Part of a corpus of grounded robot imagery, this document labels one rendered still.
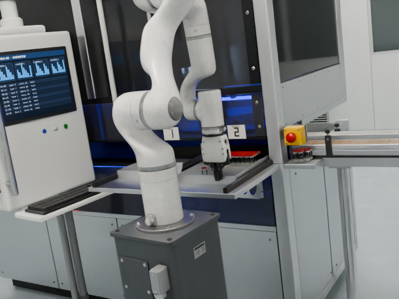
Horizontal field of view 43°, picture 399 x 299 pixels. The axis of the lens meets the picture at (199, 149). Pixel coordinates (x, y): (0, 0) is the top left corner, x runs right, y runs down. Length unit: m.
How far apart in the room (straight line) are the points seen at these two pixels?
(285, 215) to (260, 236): 0.16
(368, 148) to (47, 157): 1.40
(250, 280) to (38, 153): 1.12
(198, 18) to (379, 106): 5.11
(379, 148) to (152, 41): 1.00
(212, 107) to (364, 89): 5.02
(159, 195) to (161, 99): 0.30
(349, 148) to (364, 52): 4.61
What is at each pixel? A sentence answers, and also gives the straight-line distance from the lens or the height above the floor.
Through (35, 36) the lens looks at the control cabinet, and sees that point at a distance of 2.43.
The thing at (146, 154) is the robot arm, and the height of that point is 1.10.
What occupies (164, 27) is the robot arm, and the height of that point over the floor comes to 1.46.
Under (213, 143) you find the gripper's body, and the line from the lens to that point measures 1.83.
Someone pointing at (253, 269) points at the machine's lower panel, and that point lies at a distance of 2.34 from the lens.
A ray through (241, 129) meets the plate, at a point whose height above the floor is 1.03.
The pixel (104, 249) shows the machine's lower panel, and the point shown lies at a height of 0.39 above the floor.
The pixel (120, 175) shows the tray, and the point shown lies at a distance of 2.23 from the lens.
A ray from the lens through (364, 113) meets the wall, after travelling 6.76.
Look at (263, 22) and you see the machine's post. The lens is 2.05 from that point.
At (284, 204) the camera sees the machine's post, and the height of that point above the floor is 0.70.
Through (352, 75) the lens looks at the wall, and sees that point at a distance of 6.72.
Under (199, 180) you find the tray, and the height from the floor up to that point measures 0.89.
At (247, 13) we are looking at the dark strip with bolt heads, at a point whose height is 1.50.
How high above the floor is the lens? 1.39
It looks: 11 degrees down
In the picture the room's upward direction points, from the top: 8 degrees counter-clockwise
